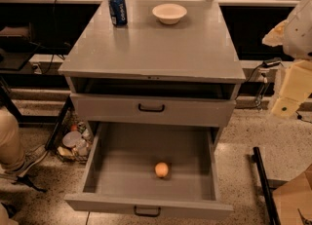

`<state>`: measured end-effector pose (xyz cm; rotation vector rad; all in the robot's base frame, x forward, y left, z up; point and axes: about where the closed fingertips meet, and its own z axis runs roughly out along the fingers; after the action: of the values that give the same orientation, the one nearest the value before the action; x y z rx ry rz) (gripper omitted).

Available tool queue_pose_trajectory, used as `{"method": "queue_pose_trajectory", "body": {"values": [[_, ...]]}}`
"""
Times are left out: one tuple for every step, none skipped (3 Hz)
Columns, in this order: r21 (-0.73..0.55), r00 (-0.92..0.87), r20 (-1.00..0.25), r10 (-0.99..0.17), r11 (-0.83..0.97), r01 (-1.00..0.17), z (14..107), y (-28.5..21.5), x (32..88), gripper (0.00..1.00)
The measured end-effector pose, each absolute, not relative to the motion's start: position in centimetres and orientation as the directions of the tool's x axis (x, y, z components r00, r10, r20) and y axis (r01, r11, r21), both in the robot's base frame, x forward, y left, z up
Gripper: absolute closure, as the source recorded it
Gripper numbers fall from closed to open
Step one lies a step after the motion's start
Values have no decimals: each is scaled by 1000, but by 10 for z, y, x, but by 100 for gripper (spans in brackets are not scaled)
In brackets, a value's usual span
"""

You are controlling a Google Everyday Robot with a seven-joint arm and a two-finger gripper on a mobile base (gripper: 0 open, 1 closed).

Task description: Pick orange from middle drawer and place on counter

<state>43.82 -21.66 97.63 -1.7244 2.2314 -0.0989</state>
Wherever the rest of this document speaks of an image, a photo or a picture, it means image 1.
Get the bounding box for basket of assorted items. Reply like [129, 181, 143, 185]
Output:
[57, 122, 93, 163]

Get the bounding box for black cable right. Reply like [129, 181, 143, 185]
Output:
[247, 62, 271, 84]

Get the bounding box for grey sneaker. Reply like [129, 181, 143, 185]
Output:
[5, 145, 48, 177]

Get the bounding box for black cable left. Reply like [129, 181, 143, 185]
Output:
[28, 0, 71, 74]

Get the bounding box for grey drawer cabinet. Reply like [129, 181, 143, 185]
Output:
[58, 0, 247, 221]

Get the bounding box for white bowl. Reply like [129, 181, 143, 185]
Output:
[152, 4, 187, 25]

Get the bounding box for black cable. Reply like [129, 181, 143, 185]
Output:
[247, 62, 271, 84]
[28, 0, 71, 74]

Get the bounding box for black power adapter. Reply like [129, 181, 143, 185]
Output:
[262, 57, 282, 68]

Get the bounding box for closed grey top drawer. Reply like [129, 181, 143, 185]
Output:
[70, 94, 235, 127]

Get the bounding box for black metal bar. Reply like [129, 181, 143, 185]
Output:
[252, 147, 281, 225]

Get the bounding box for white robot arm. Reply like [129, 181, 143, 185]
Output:
[262, 0, 312, 118]

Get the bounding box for orange fruit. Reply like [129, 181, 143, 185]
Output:
[154, 162, 169, 178]

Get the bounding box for open grey middle drawer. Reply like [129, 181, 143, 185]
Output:
[65, 123, 233, 220]

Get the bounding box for person leg beige trousers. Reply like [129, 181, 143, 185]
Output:
[0, 107, 25, 171]

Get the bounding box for blue soda can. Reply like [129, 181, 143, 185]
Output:
[108, 0, 128, 26]

